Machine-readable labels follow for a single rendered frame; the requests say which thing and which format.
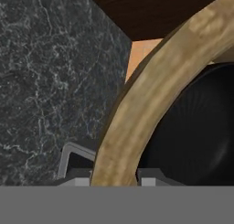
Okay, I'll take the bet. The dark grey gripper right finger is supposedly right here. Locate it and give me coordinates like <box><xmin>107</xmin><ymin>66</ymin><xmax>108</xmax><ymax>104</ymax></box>
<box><xmin>136</xmin><ymin>167</ymin><xmax>187</xmax><ymax>187</ymax></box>

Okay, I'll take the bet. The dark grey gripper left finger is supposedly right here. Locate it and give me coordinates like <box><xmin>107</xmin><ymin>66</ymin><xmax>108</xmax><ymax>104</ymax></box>
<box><xmin>54</xmin><ymin>167</ymin><xmax>93</xmax><ymax>187</ymax></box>

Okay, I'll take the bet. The wooden bowl with black inside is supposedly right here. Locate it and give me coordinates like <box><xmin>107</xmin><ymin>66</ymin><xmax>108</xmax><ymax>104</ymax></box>
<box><xmin>89</xmin><ymin>0</ymin><xmax>234</xmax><ymax>187</ymax></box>

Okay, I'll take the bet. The dark brown wooden cabinet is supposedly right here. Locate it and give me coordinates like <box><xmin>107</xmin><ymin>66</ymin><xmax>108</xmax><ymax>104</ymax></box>
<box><xmin>81</xmin><ymin>0</ymin><xmax>230</xmax><ymax>42</ymax></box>

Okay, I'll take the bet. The grey metal handle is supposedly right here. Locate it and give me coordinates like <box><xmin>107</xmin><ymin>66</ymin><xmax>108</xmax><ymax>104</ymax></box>
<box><xmin>57</xmin><ymin>142</ymin><xmax>98</xmax><ymax>180</ymax></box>

